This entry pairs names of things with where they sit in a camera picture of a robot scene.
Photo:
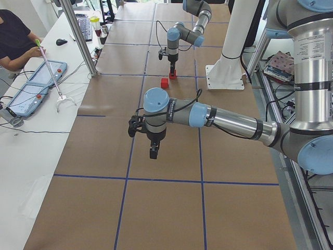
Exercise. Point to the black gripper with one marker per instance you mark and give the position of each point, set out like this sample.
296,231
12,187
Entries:
172,58
155,136

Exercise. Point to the red block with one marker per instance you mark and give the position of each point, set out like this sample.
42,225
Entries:
164,83
172,75

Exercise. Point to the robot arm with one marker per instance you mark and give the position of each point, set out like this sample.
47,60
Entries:
200,9
308,140

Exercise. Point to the metal cup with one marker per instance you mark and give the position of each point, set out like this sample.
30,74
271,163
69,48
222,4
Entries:
104,30

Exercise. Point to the yellow lid bottle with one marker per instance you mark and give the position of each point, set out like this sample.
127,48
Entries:
96,25

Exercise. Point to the black keyboard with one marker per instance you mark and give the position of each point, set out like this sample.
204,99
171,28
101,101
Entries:
86,28

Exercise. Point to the pink reacher grabber tool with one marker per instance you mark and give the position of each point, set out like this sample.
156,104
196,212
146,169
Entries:
62,97

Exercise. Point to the stack of patterned cloths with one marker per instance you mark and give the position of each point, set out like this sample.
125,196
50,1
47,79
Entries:
280,67

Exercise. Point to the black computer mouse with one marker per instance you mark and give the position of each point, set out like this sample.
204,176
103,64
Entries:
60,42

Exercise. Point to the teach pendant far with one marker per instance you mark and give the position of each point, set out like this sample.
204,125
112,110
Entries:
42,76

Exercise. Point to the teach pendant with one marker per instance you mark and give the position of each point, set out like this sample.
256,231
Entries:
42,76
27,100

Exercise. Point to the teach pendant near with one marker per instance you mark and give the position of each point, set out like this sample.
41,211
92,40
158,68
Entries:
27,100

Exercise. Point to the seated person black shirt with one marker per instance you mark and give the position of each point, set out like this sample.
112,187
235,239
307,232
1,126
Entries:
17,42

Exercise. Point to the white pedestal mount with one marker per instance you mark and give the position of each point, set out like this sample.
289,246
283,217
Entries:
226,73

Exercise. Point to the aluminium frame post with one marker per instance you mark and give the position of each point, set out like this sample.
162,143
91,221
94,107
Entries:
67,8

